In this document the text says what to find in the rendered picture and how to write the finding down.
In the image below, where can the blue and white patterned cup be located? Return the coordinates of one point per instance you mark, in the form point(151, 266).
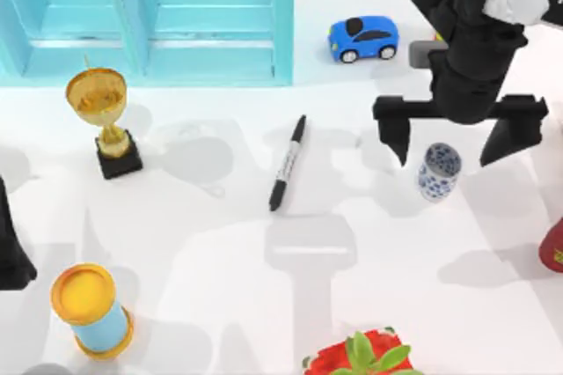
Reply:
point(437, 174)

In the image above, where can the grey rounded box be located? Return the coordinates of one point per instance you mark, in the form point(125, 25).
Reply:
point(420, 54)

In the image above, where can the blue toy car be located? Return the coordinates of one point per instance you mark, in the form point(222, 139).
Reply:
point(365, 40)

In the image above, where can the black marker pen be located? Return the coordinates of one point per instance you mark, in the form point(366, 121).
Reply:
point(288, 159)

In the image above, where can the dark red can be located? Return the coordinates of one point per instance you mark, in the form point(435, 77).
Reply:
point(553, 249)

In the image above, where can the red pot with green plant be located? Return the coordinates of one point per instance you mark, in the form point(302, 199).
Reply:
point(365, 355)

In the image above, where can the light blue rack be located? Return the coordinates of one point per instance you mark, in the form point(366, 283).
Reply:
point(211, 18)

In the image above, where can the gold trophy with black base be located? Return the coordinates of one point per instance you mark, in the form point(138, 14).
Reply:
point(96, 95)

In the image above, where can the yellow and blue can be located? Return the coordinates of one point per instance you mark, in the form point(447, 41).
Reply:
point(90, 304)

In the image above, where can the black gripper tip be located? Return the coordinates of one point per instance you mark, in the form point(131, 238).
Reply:
point(11, 256)

